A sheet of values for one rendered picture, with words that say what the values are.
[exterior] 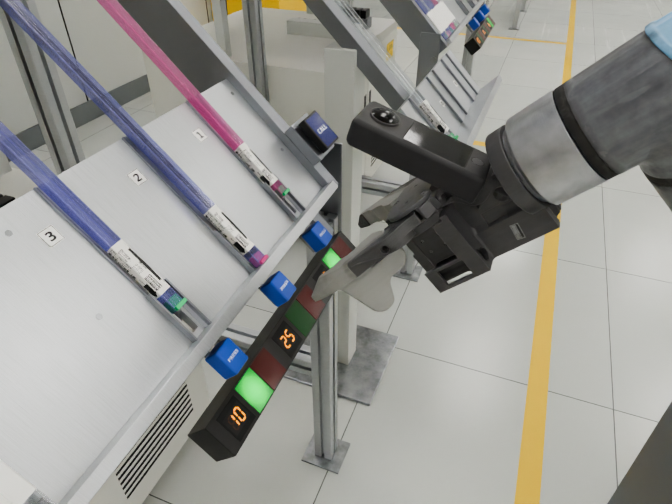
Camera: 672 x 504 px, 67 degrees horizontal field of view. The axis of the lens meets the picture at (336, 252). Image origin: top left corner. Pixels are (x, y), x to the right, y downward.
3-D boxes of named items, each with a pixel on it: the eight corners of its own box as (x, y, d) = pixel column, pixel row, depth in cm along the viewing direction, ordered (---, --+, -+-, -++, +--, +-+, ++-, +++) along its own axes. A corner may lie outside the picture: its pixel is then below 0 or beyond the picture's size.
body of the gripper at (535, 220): (433, 298, 45) (562, 240, 37) (370, 226, 43) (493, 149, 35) (450, 250, 50) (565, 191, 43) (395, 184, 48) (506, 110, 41)
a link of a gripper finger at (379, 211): (386, 257, 57) (432, 251, 49) (351, 218, 56) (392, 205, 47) (403, 238, 58) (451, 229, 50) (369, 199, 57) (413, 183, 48)
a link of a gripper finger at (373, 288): (348, 348, 45) (430, 282, 43) (302, 300, 43) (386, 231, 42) (346, 333, 48) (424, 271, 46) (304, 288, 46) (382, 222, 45)
